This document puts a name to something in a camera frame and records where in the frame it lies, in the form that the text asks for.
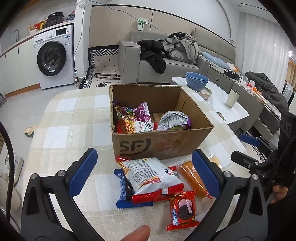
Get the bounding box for light blue pillow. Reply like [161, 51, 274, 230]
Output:
[202, 52, 229, 69]

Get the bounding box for blue bowl stack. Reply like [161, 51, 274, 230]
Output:
[186, 72, 209, 91]

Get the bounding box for red chocolate wafer pack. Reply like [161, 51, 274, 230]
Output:
[161, 166, 180, 186]

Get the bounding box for white noodle snack bag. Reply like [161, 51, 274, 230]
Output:
[117, 118, 154, 134]

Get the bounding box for black patterned floor mat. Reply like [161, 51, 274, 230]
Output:
[79, 45, 121, 89]

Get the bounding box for grey jacket pile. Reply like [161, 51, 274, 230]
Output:
[159, 32, 201, 64]

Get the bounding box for black jacket on bench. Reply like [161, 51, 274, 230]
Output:
[245, 71, 289, 111]

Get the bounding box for black cable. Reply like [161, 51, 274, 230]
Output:
[0, 121, 15, 220]

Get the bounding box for purple grape candy bag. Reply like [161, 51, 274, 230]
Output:
[115, 102, 152, 123]

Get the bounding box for red white chip bag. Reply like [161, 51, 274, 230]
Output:
[116, 157, 184, 204]

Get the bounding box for grey sofa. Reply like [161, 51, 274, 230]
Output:
[118, 26, 235, 84]

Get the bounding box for white marble coffee table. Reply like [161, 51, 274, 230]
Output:
[171, 77, 249, 131]

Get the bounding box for orange meat floss cake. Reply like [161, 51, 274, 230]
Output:
[177, 161, 213, 199]

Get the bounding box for beige plate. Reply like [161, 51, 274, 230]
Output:
[197, 87, 212, 100]

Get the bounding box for plaid tablecloth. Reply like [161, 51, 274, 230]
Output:
[23, 85, 249, 240]

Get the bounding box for blue cookie pack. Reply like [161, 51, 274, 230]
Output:
[113, 169, 154, 209]

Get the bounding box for person's right hand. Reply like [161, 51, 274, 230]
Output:
[271, 185, 288, 204]

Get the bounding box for silver purple snack bag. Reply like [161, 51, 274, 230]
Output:
[157, 111, 192, 131]

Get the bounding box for clear pack square crackers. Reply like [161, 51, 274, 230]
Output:
[209, 157, 223, 171]

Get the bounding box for black basket on washer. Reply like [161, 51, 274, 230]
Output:
[46, 12, 64, 26]

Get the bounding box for white sneaker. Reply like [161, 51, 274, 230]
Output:
[4, 153, 23, 185]

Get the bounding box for brown cardboard box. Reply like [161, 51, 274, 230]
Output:
[109, 84, 214, 160]

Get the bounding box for white cup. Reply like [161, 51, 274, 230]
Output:
[226, 89, 240, 108]

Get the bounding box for green slipper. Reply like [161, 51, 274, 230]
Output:
[24, 126, 38, 138]

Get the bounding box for person's left hand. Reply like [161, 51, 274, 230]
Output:
[121, 225, 151, 241]

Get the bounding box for red oreo cookie pack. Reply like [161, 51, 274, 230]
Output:
[166, 191, 200, 231]

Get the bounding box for black jacket on sofa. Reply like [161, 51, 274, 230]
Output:
[137, 40, 167, 74]

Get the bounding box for white washing machine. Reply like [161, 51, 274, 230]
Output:
[33, 24, 74, 89]

